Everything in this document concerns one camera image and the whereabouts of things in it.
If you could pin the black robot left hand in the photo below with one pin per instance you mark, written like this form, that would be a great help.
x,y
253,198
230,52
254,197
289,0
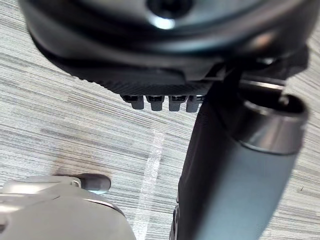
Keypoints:
x,y
155,55

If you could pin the clear floor tape strip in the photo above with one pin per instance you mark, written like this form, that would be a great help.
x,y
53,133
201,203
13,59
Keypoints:
x,y
152,160

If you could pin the dark robot left foot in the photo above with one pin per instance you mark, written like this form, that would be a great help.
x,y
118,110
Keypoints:
x,y
97,183

